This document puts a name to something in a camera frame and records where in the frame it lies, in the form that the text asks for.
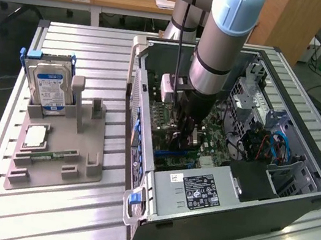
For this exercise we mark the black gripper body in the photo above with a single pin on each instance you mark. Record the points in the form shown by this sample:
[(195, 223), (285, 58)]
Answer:
[(195, 106)]

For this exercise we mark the green graphics card black cooler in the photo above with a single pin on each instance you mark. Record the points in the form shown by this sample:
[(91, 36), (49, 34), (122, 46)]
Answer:
[(188, 148)]

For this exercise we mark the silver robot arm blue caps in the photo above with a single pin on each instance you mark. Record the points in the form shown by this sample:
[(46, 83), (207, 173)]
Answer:
[(215, 58)]

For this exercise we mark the metal CPU socket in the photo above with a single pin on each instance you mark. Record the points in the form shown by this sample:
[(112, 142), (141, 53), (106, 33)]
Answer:
[(171, 114)]

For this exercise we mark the green motherboard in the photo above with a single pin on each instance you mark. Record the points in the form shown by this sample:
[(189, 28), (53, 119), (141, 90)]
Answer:
[(216, 136)]

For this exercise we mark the blue expansion slot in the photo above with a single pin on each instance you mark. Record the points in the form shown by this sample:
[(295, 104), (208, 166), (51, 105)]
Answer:
[(164, 152)]

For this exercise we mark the silver chipset heatsink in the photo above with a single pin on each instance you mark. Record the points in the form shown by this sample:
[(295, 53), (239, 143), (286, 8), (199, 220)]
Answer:
[(209, 162)]

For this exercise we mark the grey metal drive cage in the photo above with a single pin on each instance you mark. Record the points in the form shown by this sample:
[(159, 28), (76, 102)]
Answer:
[(244, 105)]

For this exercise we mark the grey power supply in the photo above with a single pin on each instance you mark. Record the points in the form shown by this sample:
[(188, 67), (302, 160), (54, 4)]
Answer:
[(197, 192)]

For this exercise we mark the black plastic shroud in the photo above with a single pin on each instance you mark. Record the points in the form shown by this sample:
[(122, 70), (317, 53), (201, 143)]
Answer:
[(253, 181)]

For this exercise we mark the blue release latch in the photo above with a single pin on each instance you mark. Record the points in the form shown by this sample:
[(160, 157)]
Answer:
[(133, 198)]

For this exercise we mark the grey metal disk bay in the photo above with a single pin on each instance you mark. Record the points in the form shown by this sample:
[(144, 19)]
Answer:
[(286, 179)]

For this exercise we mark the black open PC case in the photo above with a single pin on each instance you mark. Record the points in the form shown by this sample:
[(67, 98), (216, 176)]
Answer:
[(220, 236)]

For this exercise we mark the wooden cabinet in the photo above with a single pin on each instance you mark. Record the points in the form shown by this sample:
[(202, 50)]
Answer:
[(289, 24)]

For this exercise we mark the grey parts rack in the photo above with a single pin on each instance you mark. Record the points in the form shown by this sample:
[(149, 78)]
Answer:
[(59, 145)]

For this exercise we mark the green RAM stick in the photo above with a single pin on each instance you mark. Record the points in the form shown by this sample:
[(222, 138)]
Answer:
[(51, 155)]

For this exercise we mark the hard disk with blue carrier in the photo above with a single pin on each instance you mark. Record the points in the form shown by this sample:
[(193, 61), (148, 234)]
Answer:
[(49, 88)]

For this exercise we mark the silver CPU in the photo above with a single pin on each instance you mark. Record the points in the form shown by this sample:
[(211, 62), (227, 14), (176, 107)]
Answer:
[(36, 137)]

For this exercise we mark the black chair base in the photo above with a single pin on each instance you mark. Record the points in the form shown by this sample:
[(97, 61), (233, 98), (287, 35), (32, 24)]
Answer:
[(10, 17)]

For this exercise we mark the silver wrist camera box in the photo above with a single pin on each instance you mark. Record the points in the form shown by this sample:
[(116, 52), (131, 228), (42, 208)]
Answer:
[(168, 92)]

